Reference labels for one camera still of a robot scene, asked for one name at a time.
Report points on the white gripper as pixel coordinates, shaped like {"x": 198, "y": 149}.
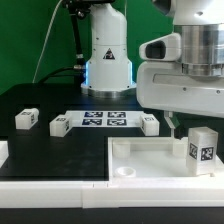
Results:
{"x": 163, "y": 86}

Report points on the white square table top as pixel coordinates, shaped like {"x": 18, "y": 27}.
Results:
{"x": 142, "y": 161}

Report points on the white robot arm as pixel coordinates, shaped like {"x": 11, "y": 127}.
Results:
{"x": 196, "y": 43}

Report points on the white sheet with tags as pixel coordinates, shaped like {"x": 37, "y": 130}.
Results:
{"x": 106, "y": 119}

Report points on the white front fence rail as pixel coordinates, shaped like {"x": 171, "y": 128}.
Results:
{"x": 193, "y": 192}

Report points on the white fence rail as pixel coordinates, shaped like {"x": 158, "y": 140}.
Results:
{"x": 4, "y": 153}
{"x": 193, "y": 192}

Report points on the white left fence rail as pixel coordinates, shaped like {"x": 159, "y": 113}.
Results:
{"x": 4, "y": 153}

